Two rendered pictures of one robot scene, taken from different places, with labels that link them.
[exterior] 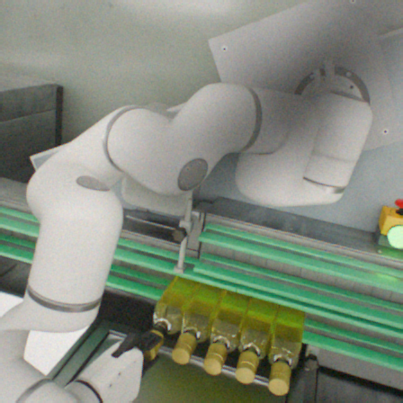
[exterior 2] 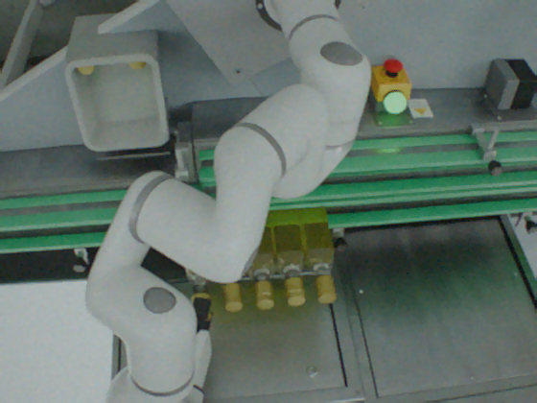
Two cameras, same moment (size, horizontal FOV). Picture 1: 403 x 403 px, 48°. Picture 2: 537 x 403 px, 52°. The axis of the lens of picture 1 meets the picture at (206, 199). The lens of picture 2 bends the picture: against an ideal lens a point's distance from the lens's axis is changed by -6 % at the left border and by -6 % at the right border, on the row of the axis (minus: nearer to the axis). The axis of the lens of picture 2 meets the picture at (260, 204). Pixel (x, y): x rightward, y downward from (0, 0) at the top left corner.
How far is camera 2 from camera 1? 0.40 m
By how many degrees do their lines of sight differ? 31
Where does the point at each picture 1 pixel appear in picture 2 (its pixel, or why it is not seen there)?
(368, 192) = not seen: hidden behind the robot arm
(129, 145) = (173, 248)
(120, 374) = (200, 359)
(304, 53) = not seen: outside the picture
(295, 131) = (314, 142)
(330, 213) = not seen: hidden behind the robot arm
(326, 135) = (334, 106)
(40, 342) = (84, 324)
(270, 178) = (296, 183)
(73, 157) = (113, 264)
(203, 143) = (254, 238)
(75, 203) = (161, 334)
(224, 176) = (192, 81)
